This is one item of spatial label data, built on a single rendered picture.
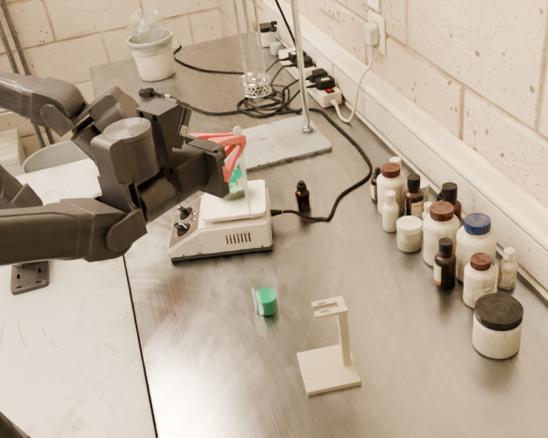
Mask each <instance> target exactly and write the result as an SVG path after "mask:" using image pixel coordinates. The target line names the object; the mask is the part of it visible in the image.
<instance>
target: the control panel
mask: <svg viewBox="0 0 548 438"><path fill-rule="evenodd" d="M201 198H202V197H199V198H198V199H197V200H196V201H194V202H192V203H191V204H190V205H188V206H187V207H185V208H186V209H187V208H189V207H192V212H195V213H194V214H193V215H192V214H191V213H192V212H191V213H190V215H189V216H188V217H187V218H185V219H183V220H181V219H180V218H179V217H180V215H181V212H180V211H179V212H177V213H176V214H175V215H174V220H173V224H172V230H171V235H170V244H169V248H171V247H172V246H174V245H175V244H177V243H178V242H180V241H182V240H183V239H184V238H185V237H187V236H189V235H190V234H192V233H193V232H195V231H196V230H197V227H198V220H199V212H200V205H201ZM192 217H194V219H193V220H192V221H191V220H190V219H191V218H192ZM176 222H183V223H187V222H188V223H189V224H190V228H189V230H188V231H187V232H186V233H185V234H184V235H182V236H178V235H177V229H176V228H175V227H174V226H173V225H174V224H175V223H176Z"/></svg>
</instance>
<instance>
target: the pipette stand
mask: <svg viewBox="0 0 548 438"><path fill-rule="evenodd" d="M336 304H337V306H336V307H335V308H332V309H320V310H319V311H315V312H314V315H315V317H316V319H319V318H324V317H328V316H333V315H337V321H338V331H339V340H340V344H338V345H333V346H330V347H325V348H317V349H313V350H309V351H304V352H300V353H297V358H298V362H299V366H300V368H301V372H302V376H303V379H304V385H305V388H306V392H307V395H315V394H320V393H324V392H329V391H332V390H337V389H341V388H348V387H353V386H357V385H361V384H362V382H361V379H360V376H359V373H358V370H357V367H356V364H355V362H354V360H353V357H352V354H351V351H350V341H349V329H348V319H347V313H348V309H347V306H346V304H345V301H344V298H343V296H338V297H335V298H334V297H333V298H329V299H324V300H320V301H315V302H311V306H312V309H319V308H323V307H328V306H332V305H336Z"/></svg>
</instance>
